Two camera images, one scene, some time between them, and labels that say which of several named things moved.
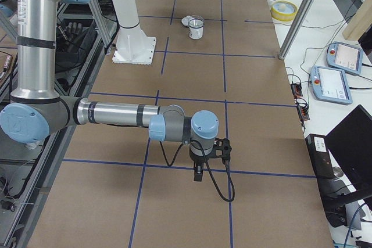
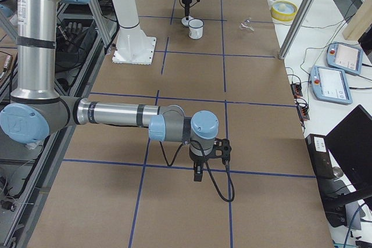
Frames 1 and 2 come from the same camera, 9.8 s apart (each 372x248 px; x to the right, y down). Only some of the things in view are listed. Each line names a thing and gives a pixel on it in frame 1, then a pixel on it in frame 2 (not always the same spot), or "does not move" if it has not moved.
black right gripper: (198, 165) does not move
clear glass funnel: (196, 21) → (246, 24)
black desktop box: (318, 150) does not move
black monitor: (350, 146) does not move
